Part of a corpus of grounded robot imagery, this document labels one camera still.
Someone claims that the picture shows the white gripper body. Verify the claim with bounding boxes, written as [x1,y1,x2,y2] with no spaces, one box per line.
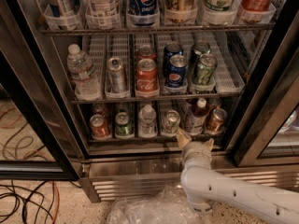
[182,142,212,167]

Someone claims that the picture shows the amber drink plastic bottle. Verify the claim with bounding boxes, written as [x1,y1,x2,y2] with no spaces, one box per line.
[184,98,208,135]

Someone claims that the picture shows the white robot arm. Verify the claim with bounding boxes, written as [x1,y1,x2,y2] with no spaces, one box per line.
[176,129,299,224]

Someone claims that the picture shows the bronze can bottom shelf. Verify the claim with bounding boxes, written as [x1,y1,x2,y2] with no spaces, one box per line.
[206,108,227,132]

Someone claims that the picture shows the green white can bottom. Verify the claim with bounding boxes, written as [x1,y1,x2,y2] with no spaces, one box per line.
[162,110,180,134]

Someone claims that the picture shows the small clear water bottle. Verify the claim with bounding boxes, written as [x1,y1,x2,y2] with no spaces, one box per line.
[138,105,156,138]

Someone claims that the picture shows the right glass fridge door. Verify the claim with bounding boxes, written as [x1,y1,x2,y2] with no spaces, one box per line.
[231,16,299,167]

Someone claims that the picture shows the glass fridge door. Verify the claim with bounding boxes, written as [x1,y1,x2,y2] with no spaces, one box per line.
[0,0,86,180]
[231,16,299,167]

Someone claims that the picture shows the green can bottom shelf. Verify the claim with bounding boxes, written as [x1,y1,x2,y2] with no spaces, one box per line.
[115,112,133,138]

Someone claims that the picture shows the empty clear shelf tray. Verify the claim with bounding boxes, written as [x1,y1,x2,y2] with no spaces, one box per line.
[204,32,245,94]

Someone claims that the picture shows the steel fridge bottom grille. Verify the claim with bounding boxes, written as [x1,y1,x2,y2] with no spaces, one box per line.
[78,153,299,203]

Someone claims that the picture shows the red can bottom shelf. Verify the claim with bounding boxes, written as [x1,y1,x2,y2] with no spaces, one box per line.
[90,114,110,138]

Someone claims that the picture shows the clear water bottle middle shelf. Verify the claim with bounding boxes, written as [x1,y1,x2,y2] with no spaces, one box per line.
[67,44,101,101]

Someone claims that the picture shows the large dark soda bottle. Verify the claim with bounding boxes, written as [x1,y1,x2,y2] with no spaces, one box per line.
[164,0,194,23]

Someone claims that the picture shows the large Pepsi bottle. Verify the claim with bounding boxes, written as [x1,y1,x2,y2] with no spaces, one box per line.
[129,0,157,26]

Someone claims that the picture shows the left glass fridge door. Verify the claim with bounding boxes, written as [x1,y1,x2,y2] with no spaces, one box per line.
[0,0,86,180]

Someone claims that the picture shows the large clear labeled bottle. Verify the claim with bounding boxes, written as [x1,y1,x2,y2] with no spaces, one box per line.
[86,0,119,29]

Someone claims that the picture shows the large white blue bottle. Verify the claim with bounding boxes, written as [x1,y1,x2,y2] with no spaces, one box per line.
[44,0,82,31]

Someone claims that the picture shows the clear plastic bag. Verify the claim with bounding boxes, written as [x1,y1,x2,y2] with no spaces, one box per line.
[107,187,212,224]

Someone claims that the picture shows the blue Pepsi can front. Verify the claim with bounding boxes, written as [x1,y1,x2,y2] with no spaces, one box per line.
[166,54,187,88]

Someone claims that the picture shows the blue pepsi can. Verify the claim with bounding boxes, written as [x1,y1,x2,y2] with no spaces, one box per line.
[163,41,183,77]
[166,54,187,88]

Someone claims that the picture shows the red Coca-Cola can front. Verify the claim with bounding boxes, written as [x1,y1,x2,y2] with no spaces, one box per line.
[136,59,158,92]

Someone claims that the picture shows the red coca-cola can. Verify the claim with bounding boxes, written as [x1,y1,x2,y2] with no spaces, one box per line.
[136,59,158,92]
[136,44,157,61]

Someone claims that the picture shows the green soda can front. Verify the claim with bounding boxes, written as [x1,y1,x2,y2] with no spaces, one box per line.
[192,53,218,86]

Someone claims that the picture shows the green soda can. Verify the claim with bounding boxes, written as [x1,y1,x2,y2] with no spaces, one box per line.
[192,53,218,86]
[189,40,211,70]

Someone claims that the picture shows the blue Pepsi can rear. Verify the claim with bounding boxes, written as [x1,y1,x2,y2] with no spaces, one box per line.
[163,41,183,77]

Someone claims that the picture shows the green soda can rear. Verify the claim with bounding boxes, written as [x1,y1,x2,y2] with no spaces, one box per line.
[189,40,211,70]

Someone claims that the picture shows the red Coca-Cola can rear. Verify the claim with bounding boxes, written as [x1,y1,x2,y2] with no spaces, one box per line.
[136,44,157,61]

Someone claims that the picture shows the silver soda can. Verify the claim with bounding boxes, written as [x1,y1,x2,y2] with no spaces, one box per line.
[107,57,127,93]

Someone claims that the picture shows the black and orange cables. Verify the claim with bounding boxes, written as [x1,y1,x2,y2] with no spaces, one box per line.
[0,180,82,224]

